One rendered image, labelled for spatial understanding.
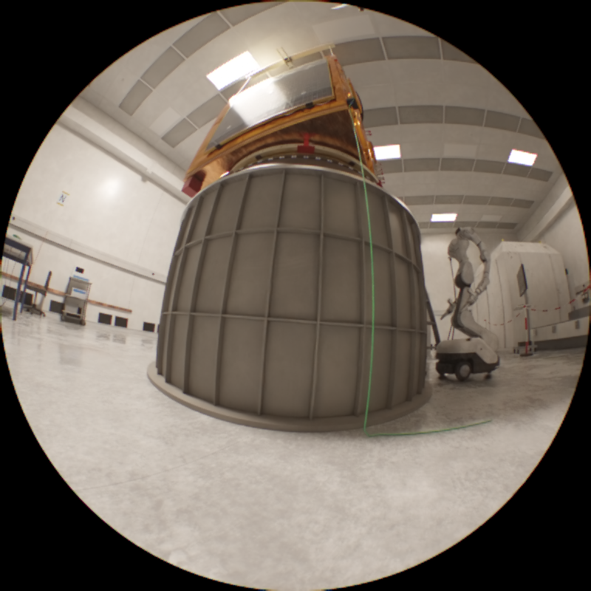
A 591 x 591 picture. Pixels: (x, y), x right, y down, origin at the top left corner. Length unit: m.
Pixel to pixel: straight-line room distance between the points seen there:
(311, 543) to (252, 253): 0.93
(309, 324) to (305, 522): 0.65
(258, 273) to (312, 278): 0.22
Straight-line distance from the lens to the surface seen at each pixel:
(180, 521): 0.42
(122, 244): 5.92
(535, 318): 7.28
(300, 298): 0.81
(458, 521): 0.48
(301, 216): 0.96
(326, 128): 1.67
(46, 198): 5.97
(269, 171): 1.15
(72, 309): 5.09
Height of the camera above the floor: 0.32
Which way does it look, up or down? 13 degrees up
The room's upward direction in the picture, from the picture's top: 4 degrees clockwise
